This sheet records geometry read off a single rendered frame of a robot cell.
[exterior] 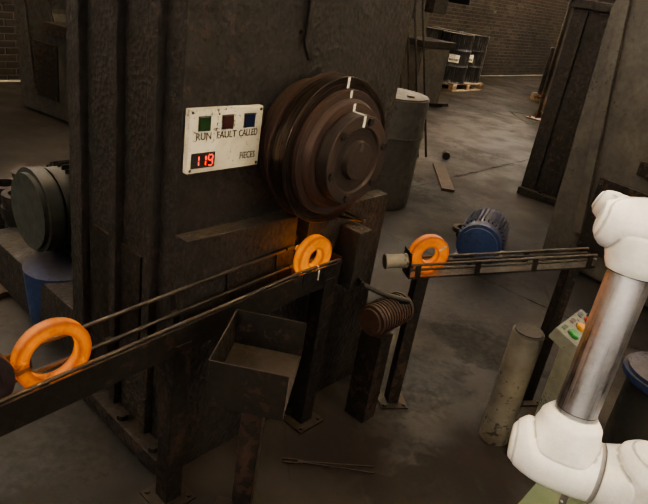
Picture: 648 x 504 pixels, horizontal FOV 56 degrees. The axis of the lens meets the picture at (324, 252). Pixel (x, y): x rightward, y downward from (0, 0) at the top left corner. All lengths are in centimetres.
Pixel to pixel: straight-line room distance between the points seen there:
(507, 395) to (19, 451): 178
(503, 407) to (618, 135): 232
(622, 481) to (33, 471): 176
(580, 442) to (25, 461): 173
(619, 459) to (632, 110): 294
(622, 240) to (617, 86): 293
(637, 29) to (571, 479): 320
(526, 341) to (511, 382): 19
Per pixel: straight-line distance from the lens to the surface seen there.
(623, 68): 437
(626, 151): 432
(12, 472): 233
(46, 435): 244
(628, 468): 168
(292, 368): 173
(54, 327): 156
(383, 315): 225
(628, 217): 150
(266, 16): 181
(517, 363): 243
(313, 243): 202
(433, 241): 232
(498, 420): 258
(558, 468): 166
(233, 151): 180
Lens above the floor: 161
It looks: 24 degrees down
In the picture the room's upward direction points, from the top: 9 degrees clockwise
